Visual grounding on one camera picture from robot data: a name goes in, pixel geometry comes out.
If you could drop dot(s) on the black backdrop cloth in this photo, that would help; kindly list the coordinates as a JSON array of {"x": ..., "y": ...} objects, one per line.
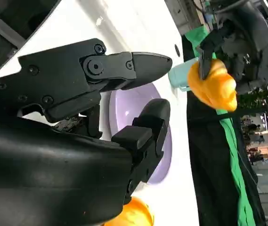
[{"x": 206, "y": 153}]

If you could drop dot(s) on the dark robot body part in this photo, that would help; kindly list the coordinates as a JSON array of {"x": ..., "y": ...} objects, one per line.
[{"x": 9, "y": 28}]

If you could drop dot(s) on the lilac plate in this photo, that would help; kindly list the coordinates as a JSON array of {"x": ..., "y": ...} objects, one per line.
[{"x": 124, "y": 110}]

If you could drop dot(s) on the black round table grommet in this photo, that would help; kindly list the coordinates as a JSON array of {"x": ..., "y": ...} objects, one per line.
[{"x": 177, "y": 50}]

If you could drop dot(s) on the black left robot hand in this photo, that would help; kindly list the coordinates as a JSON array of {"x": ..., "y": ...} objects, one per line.
[{"x": 249, "y": 47}]

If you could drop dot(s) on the pale green mug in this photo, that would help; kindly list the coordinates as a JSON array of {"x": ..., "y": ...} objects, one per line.
[{"x": 178, "y": 75}]

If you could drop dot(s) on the orange white toy bread roll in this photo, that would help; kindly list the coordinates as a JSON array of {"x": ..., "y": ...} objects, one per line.
[
  {"x": 215, "y": 87},
  {"x": 133, "y": 214}
]

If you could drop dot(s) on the green cloth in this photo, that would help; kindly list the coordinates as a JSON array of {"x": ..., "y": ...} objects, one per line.
[{"x": 235, "y": 150}]

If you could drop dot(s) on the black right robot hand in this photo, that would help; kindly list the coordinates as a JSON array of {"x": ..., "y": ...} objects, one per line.
[{"x": 53, "y": 153}]

